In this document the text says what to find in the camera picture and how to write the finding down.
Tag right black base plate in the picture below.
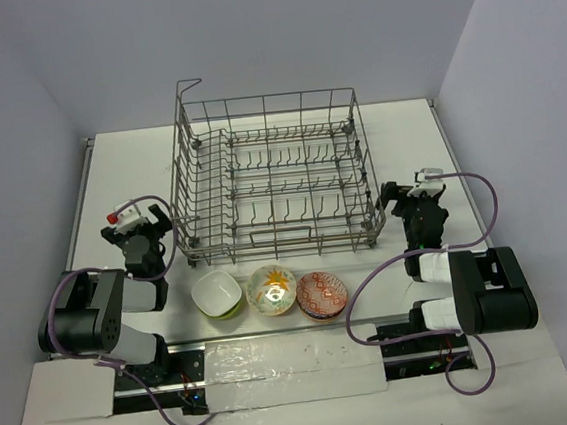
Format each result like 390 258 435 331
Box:
381 334 476 381

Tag grey wire dish rack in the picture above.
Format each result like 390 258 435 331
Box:
170 79 386 266

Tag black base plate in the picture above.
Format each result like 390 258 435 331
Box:
381 334 476 381
112 349 209 416

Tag white green square bowl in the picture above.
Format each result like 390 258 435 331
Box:
191 270 243 320

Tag yellow star pattern bowl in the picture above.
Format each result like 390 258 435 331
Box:
246 264 297 317

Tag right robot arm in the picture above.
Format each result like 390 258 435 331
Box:
375 168 539 351

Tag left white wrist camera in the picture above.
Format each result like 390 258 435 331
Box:
106 203 149 235

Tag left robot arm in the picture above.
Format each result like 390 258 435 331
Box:
37 201 176 387

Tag red patterned bowl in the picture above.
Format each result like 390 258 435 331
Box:
296 271 348 322

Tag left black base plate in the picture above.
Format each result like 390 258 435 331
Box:
112 349 209 416

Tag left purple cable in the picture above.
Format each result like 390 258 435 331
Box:
36 190 218 425

